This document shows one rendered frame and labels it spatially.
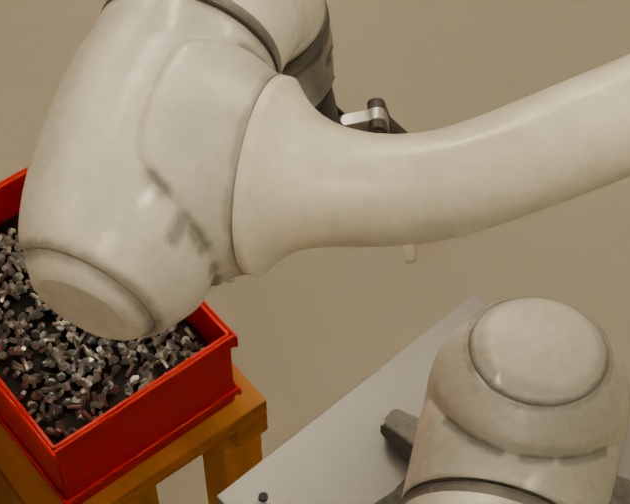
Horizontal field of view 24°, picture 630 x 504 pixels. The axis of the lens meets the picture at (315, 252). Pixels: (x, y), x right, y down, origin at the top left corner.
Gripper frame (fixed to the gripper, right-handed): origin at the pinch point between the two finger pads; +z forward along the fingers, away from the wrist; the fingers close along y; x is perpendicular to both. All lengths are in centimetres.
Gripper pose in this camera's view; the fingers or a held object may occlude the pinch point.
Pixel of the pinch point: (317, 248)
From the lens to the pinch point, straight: 108.6
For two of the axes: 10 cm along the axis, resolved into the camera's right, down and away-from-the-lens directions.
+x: -0.3, -8.4, 5.4
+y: 9.9, -1.1, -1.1
